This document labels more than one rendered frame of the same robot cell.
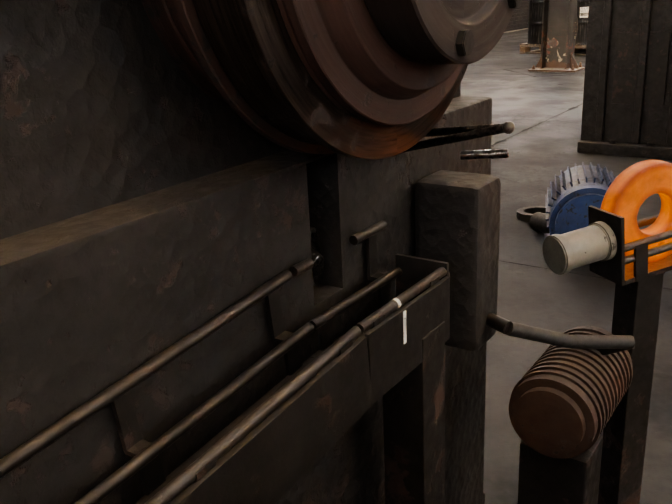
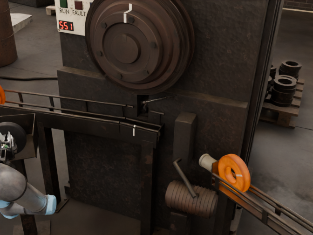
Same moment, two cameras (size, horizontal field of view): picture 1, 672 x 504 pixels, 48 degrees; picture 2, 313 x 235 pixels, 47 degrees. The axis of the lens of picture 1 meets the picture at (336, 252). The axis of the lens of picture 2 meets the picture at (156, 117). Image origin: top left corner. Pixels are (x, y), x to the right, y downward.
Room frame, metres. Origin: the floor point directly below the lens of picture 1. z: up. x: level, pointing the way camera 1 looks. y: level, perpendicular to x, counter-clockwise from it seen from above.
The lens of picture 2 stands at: (0.51, -1.48, 1.60)
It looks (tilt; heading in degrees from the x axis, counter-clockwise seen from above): 30 degrees down; 75
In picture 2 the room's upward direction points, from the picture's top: 2 degrees clockwise
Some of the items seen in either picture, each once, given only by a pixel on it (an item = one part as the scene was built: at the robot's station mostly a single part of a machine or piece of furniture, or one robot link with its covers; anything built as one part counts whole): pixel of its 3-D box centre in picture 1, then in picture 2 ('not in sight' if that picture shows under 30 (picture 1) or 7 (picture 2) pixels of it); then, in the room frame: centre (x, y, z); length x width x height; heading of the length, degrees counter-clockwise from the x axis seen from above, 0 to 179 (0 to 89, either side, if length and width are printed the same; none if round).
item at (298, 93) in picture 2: not in sight; (238, 75); (2.09, 1.45, 0.22); 1.20 x 0.81 x 0.44; 143
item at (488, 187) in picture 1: (454, 259); (184, 138); (1.00, -0.17, 0.68); 0.11 x 0.08 x 0.24; 55
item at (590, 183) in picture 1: (585, 210); not in sight; (2.88, -1.00, 0.17); 0.57 x 0.31 x 0.34; 165
